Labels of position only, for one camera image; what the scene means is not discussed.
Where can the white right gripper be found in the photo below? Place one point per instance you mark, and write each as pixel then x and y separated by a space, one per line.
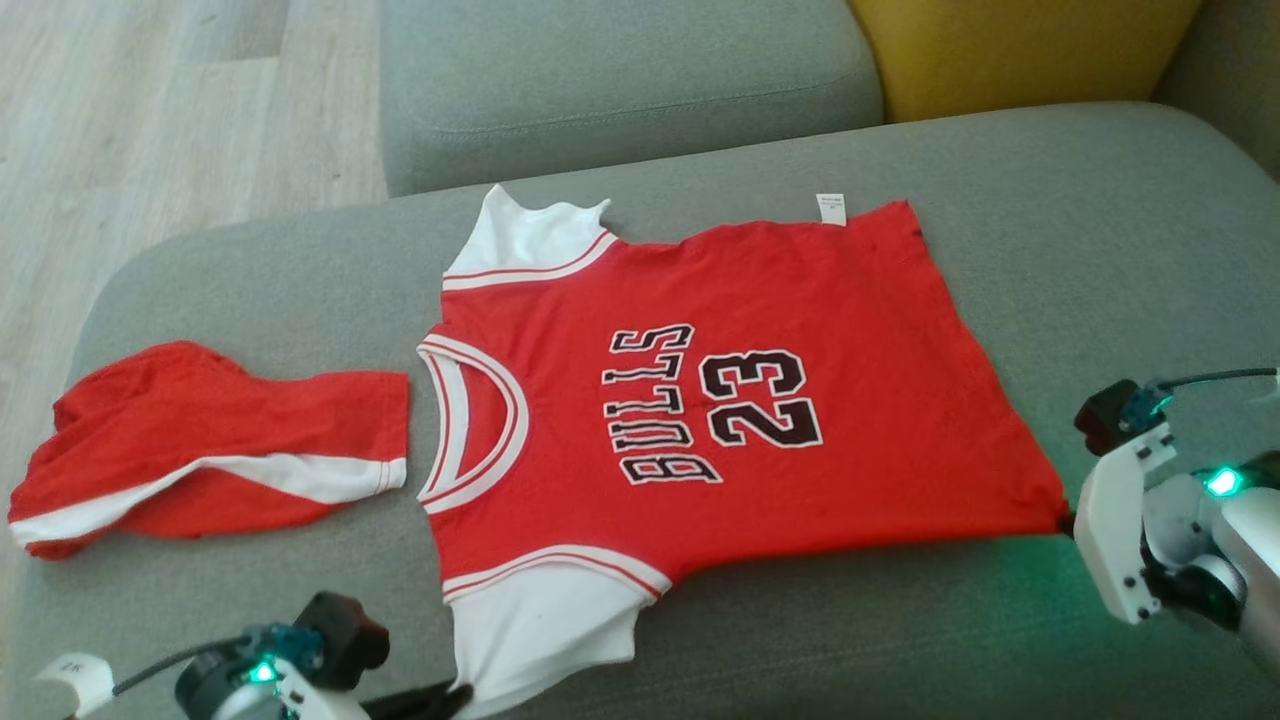
pixel 1110 530

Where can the grey sofa seat cushion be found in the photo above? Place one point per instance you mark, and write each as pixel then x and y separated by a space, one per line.
pixel 1100 250

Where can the yellow sofa cushion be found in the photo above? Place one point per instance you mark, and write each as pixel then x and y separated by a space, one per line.
pixel 1020 50

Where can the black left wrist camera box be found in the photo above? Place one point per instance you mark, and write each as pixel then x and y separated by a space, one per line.
pixel 345 635

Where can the grey sofa side cushion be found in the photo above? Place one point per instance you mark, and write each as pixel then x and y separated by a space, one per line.
pixel 1235 80

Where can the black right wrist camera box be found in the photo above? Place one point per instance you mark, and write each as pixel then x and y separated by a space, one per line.
pixel 1105 415

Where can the grey sofa back cushion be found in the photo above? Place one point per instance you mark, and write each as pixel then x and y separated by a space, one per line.
pixel 620 80

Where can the red Bulls basketball jersey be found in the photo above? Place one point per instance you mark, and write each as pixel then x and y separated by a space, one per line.
pixel 850 330

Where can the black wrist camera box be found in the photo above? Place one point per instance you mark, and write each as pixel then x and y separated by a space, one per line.
pixel 1105 415
pixel 345 635

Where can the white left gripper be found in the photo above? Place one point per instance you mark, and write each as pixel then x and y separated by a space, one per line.
pixel 300 705

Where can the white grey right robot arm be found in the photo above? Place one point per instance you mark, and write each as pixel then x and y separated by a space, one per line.
pixel 1255 540

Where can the red shorts with white stripe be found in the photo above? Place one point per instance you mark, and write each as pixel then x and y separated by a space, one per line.
pixel 200 410

